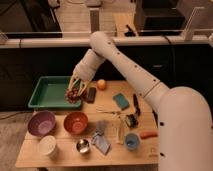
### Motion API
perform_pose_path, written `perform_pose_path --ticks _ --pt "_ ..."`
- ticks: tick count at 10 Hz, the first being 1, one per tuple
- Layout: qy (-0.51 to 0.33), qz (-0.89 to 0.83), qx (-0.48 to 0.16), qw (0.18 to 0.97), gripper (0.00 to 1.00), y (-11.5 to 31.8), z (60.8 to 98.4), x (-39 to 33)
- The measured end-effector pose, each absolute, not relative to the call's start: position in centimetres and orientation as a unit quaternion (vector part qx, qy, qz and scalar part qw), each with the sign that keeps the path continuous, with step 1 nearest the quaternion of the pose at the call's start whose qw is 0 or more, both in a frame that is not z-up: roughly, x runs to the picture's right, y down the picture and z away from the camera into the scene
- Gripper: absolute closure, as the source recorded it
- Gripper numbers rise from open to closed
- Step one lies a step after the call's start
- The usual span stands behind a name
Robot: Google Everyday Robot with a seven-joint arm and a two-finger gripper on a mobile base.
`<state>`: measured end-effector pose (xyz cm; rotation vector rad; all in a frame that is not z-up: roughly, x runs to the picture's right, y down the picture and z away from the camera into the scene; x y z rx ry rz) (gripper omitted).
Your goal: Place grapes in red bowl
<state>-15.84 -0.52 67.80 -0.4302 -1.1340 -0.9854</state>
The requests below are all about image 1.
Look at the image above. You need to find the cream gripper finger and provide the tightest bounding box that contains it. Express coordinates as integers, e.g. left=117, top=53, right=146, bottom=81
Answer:
left=78, top=81, right=87, bottom=96
left=68, top=75, right=79, bottom=90

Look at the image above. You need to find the dark red grape bunch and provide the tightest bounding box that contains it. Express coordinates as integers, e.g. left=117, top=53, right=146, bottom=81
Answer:
left=65, top=88, right=80, bottom=103

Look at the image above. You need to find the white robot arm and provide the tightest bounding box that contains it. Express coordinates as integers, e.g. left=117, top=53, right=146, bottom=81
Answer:
left=69, top=31, right=213, bottom=171

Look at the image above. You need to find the red bowl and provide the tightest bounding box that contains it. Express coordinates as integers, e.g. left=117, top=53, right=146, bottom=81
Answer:
left=64, top=112, right=88, bottom=135

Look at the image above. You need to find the purple bowl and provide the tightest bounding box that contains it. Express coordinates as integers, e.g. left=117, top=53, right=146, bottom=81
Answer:
left=28, top=111, right=56, bottom=136

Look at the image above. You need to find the small steel bowl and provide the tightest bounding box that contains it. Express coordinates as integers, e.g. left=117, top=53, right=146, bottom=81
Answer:
left=76, top=139, right=90, bottom=154

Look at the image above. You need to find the black rectangular block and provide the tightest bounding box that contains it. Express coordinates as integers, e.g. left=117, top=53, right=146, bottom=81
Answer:
left=86, top=87, right=96, bottom=103

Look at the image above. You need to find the orange fruit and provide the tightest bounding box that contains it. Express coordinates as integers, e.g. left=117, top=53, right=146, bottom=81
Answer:
left=97, top=79, right=107, bottom=90

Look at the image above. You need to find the green plastic tray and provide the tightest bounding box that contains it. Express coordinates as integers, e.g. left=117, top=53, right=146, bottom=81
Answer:
left=28, top=76, right=82, bottom=110

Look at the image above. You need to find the metal fork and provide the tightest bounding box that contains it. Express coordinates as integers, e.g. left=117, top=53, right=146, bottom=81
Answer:
left=96, top=109, right=121, bottom=115

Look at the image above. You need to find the teal sponge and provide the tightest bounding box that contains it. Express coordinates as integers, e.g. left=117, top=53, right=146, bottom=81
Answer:
left=113, top=93, right=129, bottom=110

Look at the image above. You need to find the black binder clip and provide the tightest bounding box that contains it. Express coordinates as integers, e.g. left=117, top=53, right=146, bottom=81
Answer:
left=125, top=114, right=138, bottom=128

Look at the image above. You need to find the wooden utensil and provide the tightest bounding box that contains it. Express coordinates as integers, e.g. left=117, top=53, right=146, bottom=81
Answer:
left=116, top=117, right=124, bottom=145

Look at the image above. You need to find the white cup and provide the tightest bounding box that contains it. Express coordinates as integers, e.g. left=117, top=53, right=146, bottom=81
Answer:
left=38, top=135, right=57, bottom=157

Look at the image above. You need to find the blue cup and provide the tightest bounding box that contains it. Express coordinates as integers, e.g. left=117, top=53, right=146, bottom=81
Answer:
left=124, top=133, right=140, bottom=150

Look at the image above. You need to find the black handled knife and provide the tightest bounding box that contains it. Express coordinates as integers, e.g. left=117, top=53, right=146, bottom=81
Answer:
left=133, top=94, right=141, bottom=116

